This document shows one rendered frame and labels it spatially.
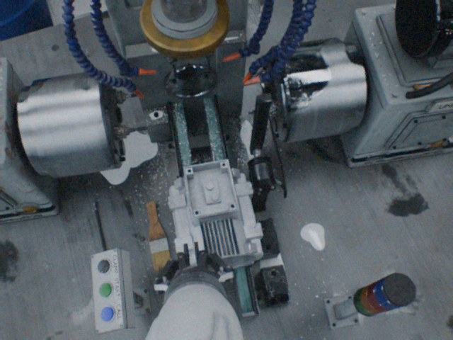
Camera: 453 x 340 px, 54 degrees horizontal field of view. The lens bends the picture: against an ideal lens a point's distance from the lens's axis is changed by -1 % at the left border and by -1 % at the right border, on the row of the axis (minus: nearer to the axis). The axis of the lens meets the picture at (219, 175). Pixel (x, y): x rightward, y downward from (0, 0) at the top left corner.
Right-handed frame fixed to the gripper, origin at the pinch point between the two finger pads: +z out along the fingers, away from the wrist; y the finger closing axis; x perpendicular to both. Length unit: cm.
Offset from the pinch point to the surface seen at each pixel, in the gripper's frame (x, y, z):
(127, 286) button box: 8.4, 15.2, 11.6
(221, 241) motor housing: 1.6, -6.4, 10.7
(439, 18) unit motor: -38, -55, 6
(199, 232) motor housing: -0.5, -2.0, 13.1
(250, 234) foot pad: 1.5, -12.9, 13.0
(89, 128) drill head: -26.2, 19.2, 21.7
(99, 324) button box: 14.3, 21.6, 7.8
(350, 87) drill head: -27, -42, 22
